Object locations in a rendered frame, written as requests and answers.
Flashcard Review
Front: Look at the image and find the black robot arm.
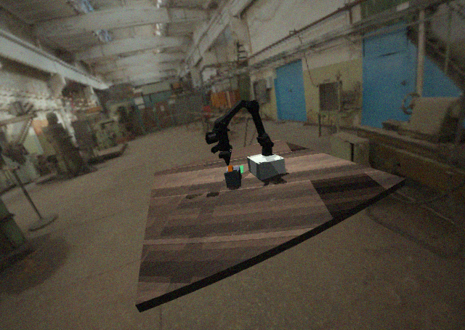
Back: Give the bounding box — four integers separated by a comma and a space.
205, 100, 274, 156

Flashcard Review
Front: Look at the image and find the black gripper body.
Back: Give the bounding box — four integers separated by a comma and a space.
219, 140, 233, 158

